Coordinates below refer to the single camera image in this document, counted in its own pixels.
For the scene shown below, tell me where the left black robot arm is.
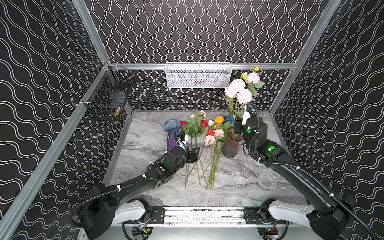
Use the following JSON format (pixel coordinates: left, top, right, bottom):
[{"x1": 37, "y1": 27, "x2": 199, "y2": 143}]
[{"x1": 68, "y1": 146, "x2": 200, "y2": 240}]

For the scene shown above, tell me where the pile of artificial flowers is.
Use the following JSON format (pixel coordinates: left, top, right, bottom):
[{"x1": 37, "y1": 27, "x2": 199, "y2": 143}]
[{"x1": 180, "y1": 110, "x2": 233, "y2": 189}]

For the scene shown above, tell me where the black wire wall basket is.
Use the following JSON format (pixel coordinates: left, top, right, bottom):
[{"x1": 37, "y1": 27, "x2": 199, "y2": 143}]
[{"x1": 86, "y1": 66, "x2": 137, "y2": 122}]

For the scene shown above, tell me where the smoky pink glass vase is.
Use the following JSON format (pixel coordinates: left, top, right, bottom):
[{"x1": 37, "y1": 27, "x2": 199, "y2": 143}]
[{"x1": 222, "y1": 128, "x2": 243, "y2": 159}]

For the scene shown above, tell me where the white mesh wall basket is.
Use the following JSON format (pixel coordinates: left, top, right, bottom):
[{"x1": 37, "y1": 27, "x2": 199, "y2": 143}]
[{"x1": 165, "y1": 62, "x2": 232, "y2": 89}]

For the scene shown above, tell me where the pink flower spray stem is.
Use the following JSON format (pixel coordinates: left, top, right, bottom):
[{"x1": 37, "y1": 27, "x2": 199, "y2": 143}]
[{"x1": 224, "y1": 66, "x2": 265, "y2": 121}]

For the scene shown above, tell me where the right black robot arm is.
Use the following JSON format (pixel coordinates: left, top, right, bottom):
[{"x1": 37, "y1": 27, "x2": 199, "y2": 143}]
[{"x1": 234, "y1": 117, "x2": 377, "y2": 240}]

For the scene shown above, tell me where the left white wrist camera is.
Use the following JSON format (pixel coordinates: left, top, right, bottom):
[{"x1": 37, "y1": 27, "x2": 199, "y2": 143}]
[{"x1": 177, "y1": 134, "x2": 189, "y2": 150}]

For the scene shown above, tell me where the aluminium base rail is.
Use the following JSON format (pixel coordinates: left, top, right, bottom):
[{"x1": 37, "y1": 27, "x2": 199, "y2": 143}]
[{"x1": 119, "y1": 206, "x2": 301, "y2": 227}]

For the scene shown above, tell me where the blue purple glass vase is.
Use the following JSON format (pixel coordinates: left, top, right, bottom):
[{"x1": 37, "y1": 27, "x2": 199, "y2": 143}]
[{"x1": 163, "y1": 119, "x2": 181, "y2": 151}]

